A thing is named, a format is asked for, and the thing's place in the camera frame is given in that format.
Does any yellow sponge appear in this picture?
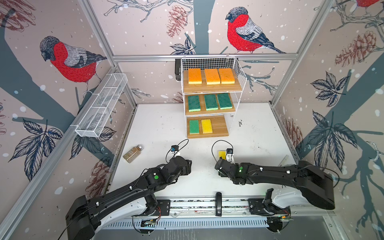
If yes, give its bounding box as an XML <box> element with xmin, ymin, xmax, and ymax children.
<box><xmin>201</xmin><ymin>119</ymin><xmax>213</xmax><ymax>134</ymax></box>
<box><xmin>218</xmin><ymin>150</ymin><xmax>227</xmax><ymax>160</ymax></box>

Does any light green sponge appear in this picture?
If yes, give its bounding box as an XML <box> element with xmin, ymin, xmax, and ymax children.
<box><xmin>189</xmin><ymin>120</ymin><xmax>200</xmax><ymax>135</ymax></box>

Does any dark green sponge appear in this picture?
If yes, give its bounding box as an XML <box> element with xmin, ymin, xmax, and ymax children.
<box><xmin>217</xmin><ymin>93</ymin><xmax>233</xmax><ymax>110</ymax></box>
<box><xmin>188</xmin><ymin>95</ymin><xmax>201</xmax><ymax>112</ymax></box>
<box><xmin>204</xmin><ymin>94</ymin><xmax>219</xmax><ymax>111</ymax></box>

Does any orange sponge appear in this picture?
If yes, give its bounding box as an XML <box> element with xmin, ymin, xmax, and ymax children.
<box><xmin>218</xmin><ymin>68</ymin><xmax>235</xmax><ymax>85</ymax></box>
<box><xmin>188</xmin><ymin>69</ymin><xmax>202</xmax><ymax>85</ymax></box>
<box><xmin>204</xmin><ymin>69</ymin><xmax>221</xmax><ymax>85</ymax></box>

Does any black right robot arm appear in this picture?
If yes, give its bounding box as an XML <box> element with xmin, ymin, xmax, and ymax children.
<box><xmin>215</xmin><ymin>159</ymin><xmax>335</xmax><ymax>210</ymax></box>

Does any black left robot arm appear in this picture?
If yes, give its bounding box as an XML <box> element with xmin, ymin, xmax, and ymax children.
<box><xmin>64</xmin><ymin>156</ymin><xmax>192</xmax><ymax>240</ymax></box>

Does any bottom wooden shelf board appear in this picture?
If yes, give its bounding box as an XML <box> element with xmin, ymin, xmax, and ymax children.
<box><xmin>186</xmin><ymin>116</ymin><xmax>229</xmax><ymax>139</ymax></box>

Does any top wooden shelf board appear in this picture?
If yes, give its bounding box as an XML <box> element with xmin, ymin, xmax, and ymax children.
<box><xmin>182</xmin><ymin>70</ymin><xmax>243</xmax><ymax>94</ymax></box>

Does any black box behind shelf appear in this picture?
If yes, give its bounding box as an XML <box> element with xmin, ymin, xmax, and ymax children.
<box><xmin>175</xmin><ymin>59</ymin><xmax>181</xmax><ymax>81</ymax></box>

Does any black handle on rail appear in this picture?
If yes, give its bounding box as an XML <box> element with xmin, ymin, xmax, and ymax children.
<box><xmin>215</xmin><ymin>192</ymin><xmax>223</xmax><ymax>217</ymax></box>

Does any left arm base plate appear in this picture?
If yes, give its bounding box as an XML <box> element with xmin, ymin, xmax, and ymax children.
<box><xmin>143</xmin><ymin>200</ymin><xmax>171</xmax><ymax>217</ymax></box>

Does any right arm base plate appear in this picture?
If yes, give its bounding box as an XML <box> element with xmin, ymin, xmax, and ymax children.
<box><xmin>248</xmin><ymin>199</ymin><xmax>291</xmax><ymax>217</ymax></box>

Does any white wire three-tier shelf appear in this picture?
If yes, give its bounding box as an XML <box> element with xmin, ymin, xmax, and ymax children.
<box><xmin>178</xmin><ymin>57</ymin><xmax>247</xmax><ymax>139</ymax></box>

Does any white wire wall basket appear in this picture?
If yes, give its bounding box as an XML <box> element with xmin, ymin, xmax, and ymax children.
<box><xmin>75</xmin><ymin>73</ymin><xmax>128</xmax><ymax>138</ymax></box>

